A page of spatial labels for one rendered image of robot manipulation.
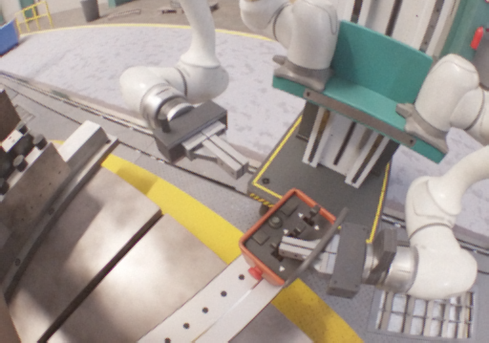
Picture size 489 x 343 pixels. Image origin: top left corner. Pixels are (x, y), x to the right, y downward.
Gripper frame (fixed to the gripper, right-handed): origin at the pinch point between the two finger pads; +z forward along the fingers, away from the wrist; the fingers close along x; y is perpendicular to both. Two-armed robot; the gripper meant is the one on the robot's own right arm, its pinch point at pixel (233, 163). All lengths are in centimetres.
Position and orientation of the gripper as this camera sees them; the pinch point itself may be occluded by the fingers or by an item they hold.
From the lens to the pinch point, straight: 36.2
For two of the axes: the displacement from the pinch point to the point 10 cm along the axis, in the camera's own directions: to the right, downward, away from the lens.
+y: 0.4, -6.5, -7.6
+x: 7.0, -5.3, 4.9
